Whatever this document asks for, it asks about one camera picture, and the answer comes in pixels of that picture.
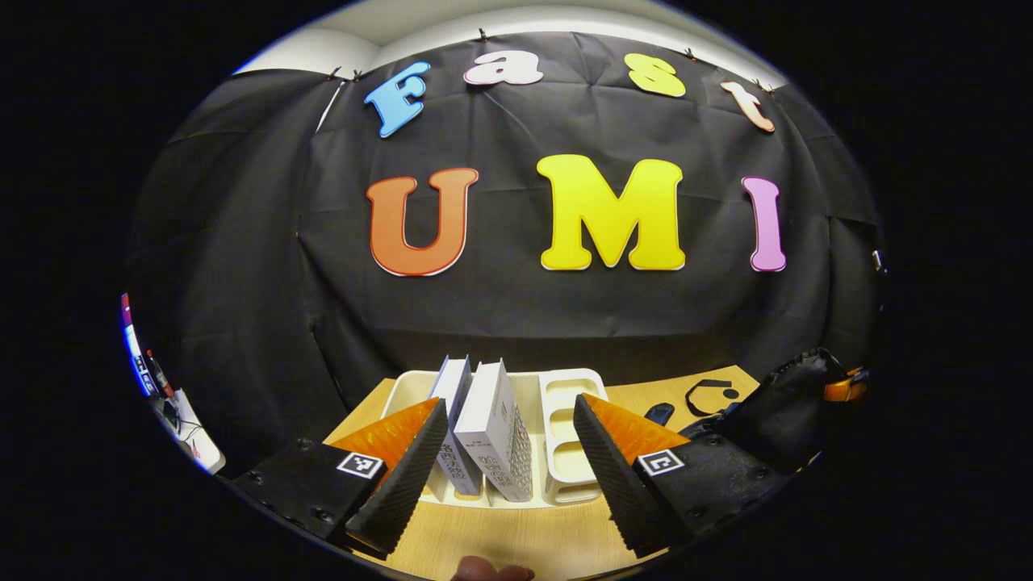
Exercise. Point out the red capped bottle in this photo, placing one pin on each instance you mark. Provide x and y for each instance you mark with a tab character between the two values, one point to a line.
159	373

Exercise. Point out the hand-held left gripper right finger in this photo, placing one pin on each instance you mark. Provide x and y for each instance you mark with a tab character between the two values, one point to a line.
617	484

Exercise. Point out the white book patterned cover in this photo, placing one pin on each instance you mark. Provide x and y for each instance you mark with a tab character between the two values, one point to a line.
492	428

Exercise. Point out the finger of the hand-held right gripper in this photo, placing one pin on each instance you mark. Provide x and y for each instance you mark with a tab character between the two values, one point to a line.
847	386

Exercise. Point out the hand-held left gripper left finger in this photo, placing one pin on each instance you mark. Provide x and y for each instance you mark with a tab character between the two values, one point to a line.
403	484

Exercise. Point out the white book blue cover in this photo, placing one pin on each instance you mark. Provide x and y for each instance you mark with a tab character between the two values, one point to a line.
453	387

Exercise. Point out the blue schoolbag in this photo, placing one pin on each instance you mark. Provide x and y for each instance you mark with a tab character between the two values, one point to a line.
791	411

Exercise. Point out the computer monitor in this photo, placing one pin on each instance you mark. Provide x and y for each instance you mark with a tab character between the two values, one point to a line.
133	347

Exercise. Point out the white bookshelf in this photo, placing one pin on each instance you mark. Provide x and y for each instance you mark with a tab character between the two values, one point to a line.
569	420

